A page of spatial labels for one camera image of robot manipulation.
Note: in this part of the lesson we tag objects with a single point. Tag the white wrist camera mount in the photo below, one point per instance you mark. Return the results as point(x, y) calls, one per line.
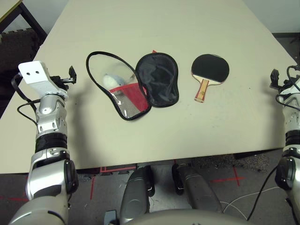
point(35, 75)
point(295, 87)

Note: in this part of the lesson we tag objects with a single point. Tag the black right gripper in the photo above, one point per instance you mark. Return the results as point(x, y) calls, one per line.
point(283, 86)

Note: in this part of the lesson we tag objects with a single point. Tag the grey floor pedal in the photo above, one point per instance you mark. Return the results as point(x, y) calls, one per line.
point(110, 216)

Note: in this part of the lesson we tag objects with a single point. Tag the grey robot right leg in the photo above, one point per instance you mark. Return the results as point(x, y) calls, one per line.
point(199, 192)

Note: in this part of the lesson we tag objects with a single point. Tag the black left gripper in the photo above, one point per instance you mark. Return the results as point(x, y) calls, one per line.
point(59, 82)

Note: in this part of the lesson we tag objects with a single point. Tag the grey robot torso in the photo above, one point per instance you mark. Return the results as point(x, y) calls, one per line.
point(187, 218)

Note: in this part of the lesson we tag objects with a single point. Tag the grey robot left leg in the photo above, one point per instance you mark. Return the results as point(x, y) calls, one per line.
point(134, 197)

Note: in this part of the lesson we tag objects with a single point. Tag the black red paddle case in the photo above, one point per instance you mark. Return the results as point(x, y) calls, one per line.
point(161, 77)

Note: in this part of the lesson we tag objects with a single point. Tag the red floor tape rectangle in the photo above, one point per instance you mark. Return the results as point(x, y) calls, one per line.
point(117, 168)

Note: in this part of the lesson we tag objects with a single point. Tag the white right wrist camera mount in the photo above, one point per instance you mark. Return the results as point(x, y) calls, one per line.
point(295, 87)

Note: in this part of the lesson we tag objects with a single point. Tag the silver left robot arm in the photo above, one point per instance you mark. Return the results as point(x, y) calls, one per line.
point(47, 131)

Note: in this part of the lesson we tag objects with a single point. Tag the black framed side table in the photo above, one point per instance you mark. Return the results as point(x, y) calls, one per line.
point(30, 18)

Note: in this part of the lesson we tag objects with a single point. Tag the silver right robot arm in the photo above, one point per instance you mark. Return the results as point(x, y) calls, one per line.
point(290, 131)

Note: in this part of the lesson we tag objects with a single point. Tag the grey robot leg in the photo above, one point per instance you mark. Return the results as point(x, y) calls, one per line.
point(134, 197)
point(199, 192)

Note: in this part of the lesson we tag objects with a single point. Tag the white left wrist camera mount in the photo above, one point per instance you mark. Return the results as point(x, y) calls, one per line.
point(35, 75)

